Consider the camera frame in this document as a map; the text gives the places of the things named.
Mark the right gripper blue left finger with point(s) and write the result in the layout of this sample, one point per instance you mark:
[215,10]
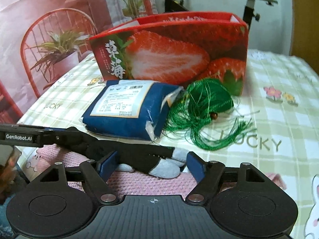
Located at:
[96,175]

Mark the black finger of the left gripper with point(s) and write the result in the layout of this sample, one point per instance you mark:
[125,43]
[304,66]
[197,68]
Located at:
[70,138]

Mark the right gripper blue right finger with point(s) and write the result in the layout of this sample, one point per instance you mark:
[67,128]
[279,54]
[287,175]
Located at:
[207,176]

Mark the black grey sock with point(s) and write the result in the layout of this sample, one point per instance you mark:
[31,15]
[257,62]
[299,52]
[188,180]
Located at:
[158,161]

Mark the operator left hand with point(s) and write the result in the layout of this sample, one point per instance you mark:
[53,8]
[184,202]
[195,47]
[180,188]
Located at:
[8,170]

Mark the pink knitted cloth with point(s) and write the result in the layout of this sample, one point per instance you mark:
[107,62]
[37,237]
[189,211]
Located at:
[136,183]

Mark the green thread bundle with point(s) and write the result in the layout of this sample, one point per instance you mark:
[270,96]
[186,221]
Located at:
[197,107]

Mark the blue packaged cloth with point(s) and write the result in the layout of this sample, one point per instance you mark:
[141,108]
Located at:
[131,109]

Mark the green plaid bunny tablecloth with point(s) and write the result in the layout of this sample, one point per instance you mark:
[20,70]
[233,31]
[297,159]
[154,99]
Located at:
[280,97]

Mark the pink printed backdrop cloth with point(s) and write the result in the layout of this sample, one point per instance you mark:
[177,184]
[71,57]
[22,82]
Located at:
[43,39]

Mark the red strawberry cardboard box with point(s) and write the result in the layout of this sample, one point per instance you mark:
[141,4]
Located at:
[176,48]

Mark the brown wooden door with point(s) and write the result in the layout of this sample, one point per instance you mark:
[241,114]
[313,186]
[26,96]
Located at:
[305,34]

